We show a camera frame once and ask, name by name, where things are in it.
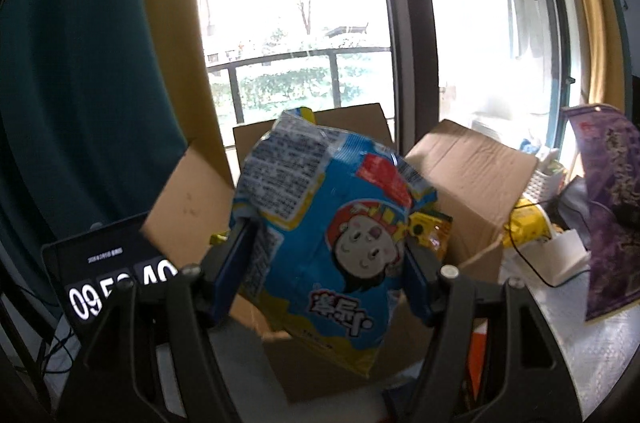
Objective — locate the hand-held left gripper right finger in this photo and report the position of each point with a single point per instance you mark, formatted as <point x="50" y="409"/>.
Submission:
<point x="415" y="278"/>

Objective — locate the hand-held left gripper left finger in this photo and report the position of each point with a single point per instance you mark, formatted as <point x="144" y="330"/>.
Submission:
<point x="240" y="253"/>

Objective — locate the blue cartoon snack packet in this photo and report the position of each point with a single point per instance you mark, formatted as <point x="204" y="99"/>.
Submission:
<point x="320" y="213"/>

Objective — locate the cardboard box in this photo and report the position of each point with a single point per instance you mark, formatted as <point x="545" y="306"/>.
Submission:
<point x="475" y="183"/>

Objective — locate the purple snack bag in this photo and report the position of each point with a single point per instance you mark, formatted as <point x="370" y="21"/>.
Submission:
<point x="615" y="213"/>

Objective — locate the yellow orange snack packet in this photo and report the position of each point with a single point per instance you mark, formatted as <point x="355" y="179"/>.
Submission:
<point x="435" y="233"/>

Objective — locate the yellow plastic bag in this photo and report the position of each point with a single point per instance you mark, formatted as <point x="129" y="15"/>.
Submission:
<point x="525" y="220"/>

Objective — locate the tablet with clock display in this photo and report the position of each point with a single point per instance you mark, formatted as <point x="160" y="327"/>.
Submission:
<point x="100" y="253"/>

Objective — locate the white woven basket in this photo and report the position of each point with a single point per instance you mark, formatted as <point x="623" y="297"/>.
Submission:
<point x="542" y="183"/>

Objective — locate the balcony railing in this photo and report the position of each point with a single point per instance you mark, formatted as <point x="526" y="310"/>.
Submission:
<point x="280" y="57"/>

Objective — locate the yellow curtain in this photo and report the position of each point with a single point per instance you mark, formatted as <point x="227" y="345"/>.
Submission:
<point x="175" y="53"/>
<point x="585" y="28"/>

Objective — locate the black window frame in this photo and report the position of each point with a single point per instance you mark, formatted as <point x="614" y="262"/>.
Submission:
<point x="415" y="53"/>

